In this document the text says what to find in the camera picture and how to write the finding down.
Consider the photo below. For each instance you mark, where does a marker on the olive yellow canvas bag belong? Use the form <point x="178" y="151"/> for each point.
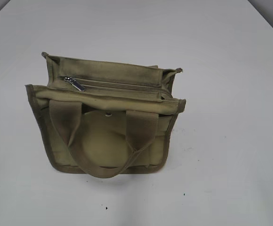
<point x="121" y="123"/>

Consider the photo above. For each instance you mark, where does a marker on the silver zipper pull tab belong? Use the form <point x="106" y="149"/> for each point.
<point x="74" y="83"/>

